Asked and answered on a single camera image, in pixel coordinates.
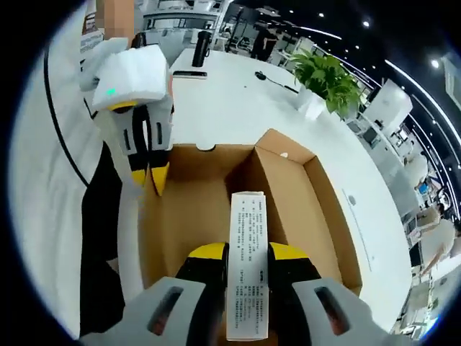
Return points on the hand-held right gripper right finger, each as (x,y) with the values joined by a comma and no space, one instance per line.
(371,324)

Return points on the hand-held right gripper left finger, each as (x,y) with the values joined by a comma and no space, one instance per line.
(108,324)

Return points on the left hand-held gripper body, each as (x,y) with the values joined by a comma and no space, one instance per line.
(133,72)

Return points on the brown cardboard shoe box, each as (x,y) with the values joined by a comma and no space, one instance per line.
(201,209)

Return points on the white printed carton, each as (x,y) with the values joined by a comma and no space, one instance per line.
(248,270)

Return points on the black smartphone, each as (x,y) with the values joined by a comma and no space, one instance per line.
(189,74)

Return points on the black thermos bottle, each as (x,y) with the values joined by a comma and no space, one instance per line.
(201,48)

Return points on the grey metal shelving rack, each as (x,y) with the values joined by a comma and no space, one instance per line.
(180,14)

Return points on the white table socket panel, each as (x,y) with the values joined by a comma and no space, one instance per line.
(352,200)

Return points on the green potted plant white pot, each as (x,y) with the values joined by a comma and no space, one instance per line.
(324,75)

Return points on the white square pillar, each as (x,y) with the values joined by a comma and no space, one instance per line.
(390,104)

